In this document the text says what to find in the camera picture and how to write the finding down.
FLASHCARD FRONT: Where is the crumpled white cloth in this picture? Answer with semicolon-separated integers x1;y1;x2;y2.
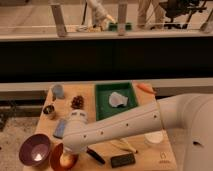
109;92;128;108

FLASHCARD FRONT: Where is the apple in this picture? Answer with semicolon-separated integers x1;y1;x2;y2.
60;153;75;168

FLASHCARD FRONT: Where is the yellow banana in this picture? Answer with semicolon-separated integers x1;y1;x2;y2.
111;138;137;153

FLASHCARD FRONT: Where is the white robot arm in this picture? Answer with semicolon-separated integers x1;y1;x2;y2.
62;93;213;171

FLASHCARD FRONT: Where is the blue sponge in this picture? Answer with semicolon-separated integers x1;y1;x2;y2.
53;119;67;139

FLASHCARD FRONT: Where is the orange carrot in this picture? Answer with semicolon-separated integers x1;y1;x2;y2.
137;83;156;94

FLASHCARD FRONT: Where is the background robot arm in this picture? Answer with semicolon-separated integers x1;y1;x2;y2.
86;0;115;27

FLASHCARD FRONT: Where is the white lid dish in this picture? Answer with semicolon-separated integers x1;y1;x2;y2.
145;131;163;144

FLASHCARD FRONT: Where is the brown pine cone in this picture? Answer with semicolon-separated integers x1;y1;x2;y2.
71;95;84;109

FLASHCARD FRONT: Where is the black marker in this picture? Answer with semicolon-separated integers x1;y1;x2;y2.
87;148;105;164

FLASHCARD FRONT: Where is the black office chair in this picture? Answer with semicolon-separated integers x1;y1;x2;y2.
159;0;207;29

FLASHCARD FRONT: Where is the red bowl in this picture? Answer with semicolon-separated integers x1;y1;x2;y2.
49;143;78;171

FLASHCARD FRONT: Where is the black rectangular block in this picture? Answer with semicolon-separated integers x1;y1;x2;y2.
110;153;135;168

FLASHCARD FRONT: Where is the person in beige trousers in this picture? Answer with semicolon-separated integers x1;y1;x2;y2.
136;0;167;30

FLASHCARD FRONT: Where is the green tray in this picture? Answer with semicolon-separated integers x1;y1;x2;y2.
95;82;138;121

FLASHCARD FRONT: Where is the green background box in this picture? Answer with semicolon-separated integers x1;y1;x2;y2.
108;22;132;31

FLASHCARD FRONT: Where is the purple bowl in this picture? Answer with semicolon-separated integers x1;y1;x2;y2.
19;134;51;167

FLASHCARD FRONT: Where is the blue-grey cup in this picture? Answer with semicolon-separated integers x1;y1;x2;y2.
51;84;65;99

